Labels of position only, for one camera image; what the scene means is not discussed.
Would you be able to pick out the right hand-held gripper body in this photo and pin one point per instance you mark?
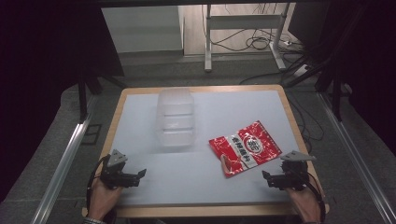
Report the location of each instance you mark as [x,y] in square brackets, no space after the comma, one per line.
[295,174]

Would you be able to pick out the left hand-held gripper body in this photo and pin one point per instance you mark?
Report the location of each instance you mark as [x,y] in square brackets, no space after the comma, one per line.
[112,169]

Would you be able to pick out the person's left hand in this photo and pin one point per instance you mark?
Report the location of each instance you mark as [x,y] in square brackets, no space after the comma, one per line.
[102,197]

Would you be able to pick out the person's right hand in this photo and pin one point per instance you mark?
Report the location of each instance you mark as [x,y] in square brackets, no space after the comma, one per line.
[305,203]

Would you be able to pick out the red and white snack packet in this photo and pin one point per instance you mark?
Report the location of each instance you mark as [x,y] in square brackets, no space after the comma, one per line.
[246,148]

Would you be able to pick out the white table mat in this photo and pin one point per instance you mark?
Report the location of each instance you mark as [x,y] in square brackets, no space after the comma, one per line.
[199,174]

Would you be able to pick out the clear plastic storage container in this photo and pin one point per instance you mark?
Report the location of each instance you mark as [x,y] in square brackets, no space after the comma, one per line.
[175,118]

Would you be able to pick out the black metal stand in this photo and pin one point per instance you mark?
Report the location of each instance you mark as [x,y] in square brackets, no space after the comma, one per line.
[336,93]
[82,99]

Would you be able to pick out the white power strip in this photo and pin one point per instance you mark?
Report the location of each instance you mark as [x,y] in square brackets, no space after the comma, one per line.
[302,70]

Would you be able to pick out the light grey panel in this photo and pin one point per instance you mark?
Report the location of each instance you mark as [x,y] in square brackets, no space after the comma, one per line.
[143,29]

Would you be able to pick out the black rectangular floor frame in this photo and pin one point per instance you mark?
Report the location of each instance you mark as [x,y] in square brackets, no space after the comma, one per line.
[92,133]

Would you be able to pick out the aluminium floor rail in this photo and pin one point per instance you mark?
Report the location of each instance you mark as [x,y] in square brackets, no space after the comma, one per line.
[358,161]
[63,168]

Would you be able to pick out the white metal desk frame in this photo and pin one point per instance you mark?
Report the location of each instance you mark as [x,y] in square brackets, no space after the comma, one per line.
[243,23]

